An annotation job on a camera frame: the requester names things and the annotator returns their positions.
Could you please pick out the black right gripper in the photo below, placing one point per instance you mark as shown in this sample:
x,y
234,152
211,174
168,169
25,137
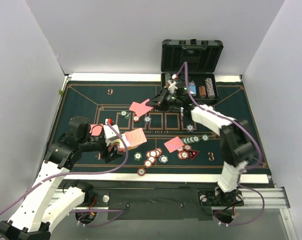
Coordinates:
x,y
162,97

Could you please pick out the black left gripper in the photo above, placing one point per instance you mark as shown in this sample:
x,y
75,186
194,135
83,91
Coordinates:
x,y
112,152

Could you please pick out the green poker chip stack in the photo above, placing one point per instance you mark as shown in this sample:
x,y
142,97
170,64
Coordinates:
x,y
138,156

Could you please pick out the red playing card deck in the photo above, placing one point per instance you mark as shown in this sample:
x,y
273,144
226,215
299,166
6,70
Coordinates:
x,y
134,138

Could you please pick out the green chips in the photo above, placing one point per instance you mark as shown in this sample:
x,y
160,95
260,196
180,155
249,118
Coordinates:
x,y
125,114

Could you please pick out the red poker chip stack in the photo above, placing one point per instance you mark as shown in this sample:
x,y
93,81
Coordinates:
x,y
152,155

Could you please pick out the moved green chip stack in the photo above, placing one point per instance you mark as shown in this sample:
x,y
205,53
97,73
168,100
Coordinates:
x,y
195,139

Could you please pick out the blue poker chip stack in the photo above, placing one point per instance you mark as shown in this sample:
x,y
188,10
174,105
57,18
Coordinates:
x,y
163,159

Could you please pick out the moved red chip group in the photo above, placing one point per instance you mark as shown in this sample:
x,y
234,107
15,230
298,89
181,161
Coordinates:
x,y
183,152

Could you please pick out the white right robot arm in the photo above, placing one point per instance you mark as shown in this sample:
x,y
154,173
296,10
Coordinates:
x,y
236,143

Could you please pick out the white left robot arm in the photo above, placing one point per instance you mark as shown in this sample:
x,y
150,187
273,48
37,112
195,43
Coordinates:
x,y
36,218

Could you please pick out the green orange chip row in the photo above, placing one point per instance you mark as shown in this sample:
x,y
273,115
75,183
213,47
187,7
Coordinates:
x,y
167,77

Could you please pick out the blue boxed card deck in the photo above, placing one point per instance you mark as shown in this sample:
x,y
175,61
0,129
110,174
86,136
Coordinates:
x,y
193,90

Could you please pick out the dark green poker table mat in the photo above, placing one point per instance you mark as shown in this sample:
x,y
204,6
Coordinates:
x,y
98,100

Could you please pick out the orange chip row in case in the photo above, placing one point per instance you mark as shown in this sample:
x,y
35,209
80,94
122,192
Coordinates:
x,y
202,92

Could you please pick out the purple chip row in case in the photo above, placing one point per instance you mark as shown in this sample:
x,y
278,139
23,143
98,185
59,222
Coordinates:
x,y
210,88

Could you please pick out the black poker chip case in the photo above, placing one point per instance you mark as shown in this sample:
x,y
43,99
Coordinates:
x,y
202,57

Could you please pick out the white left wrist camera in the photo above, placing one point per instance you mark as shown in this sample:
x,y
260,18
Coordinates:
x,y
111,135

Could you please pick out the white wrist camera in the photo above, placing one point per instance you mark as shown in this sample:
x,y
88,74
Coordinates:
x,y
172,84
111,135

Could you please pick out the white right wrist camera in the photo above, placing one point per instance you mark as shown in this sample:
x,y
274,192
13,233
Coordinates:
x,y
172,84

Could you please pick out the aluminium front rail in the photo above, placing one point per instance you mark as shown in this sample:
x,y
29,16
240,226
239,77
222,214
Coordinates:
x,y
182,197

